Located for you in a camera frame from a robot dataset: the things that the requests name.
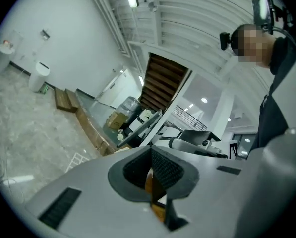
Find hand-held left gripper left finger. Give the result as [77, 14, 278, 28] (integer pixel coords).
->
[23, 145, 169, 238]

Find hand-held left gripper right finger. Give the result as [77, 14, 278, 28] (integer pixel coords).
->
[151, 145, 248, 238]

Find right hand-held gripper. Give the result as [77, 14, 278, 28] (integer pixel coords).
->
[168, 137, 238, 160]

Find black railing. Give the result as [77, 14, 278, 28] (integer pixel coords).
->
[176, 105, 208, 131]

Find brown wooden table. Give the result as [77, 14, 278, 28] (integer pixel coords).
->
[144, 168, 168, 224]

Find brown wooden staircase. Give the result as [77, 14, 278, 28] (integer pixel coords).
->
[138, 53, 189, 112]

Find plastic-wrapped water jugs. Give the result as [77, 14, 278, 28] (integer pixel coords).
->
[121, 96, 142, 117]

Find long wooden platform edge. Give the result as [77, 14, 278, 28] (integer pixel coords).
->
[75, 89, 119, 157]

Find closed cardboard box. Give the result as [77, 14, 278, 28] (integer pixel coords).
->
[107, 111, 129, 130]

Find person's black-clothed body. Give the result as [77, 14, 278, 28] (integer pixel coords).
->
[249, 35, 296, 156]

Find white door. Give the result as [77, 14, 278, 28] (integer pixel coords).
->
[96, 68, 135, 108]

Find wooden step block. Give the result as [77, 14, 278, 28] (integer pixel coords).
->
[54, 87, 72, 110]
[64, 88, 80, 114]

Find dark cabinet with handle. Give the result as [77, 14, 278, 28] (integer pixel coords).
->
[116, 109, 164, 149]

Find small black camera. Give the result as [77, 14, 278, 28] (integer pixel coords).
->
[219, 32, 232, 51]

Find black head-mounted camera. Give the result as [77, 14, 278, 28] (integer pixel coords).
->
[251, 0, 294, 35]

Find white pedestal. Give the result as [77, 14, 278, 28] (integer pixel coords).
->
[0, 40, 16, 74]

